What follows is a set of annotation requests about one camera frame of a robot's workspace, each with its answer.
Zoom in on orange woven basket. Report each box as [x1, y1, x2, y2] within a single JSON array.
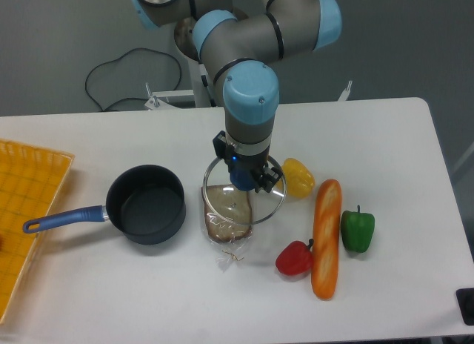
[[1, 139, 75, 323]]

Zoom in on yellow bell pepper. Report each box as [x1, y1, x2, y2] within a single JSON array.
[[282, 158, 316, 199]]

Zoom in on black object at table corner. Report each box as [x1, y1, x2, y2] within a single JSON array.
[[455, 288, 474, 326]]

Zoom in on black cable on floor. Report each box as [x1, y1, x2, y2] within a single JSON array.
[[84, 47, 183, 112]]

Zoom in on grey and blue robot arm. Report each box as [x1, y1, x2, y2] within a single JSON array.
[[131, 0, 342, 192]]

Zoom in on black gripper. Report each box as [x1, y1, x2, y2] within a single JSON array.
[[213, 130, 281, 193]]

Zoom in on dark saucepan with blue handle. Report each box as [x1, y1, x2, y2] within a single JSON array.
[[23, 165, 186, 245]]

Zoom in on red bell pepper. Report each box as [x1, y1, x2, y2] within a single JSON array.
[[275, 239, 314, 277]]

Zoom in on bread slice in plastic bag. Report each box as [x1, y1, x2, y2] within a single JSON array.
[[201, 185, 253, 272]]

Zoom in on orange baguette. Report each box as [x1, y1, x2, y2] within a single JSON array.
[[311, 179, 342, 300]]

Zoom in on glass lid with blue knob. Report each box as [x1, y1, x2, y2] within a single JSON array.
[[201, 157, 287, 226]]

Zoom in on green bell pepper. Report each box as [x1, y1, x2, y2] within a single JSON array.
[[341, 206, 375, 254]]

